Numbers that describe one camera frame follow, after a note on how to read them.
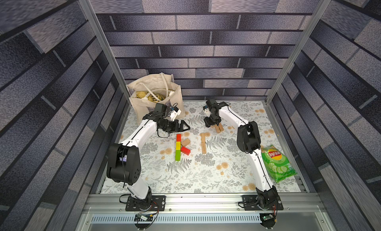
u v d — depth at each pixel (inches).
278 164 31.2
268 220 28.4
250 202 28.7
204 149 36.3
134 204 28.3
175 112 31.9
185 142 37.7
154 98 35.4
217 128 40.6
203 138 38.6
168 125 29.3
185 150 36.0
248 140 25.1
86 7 27.9
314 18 29.8
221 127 40.6
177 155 35.3
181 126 30.2
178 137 38.2
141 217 27.9
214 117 33.6
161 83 39.1
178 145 36.5
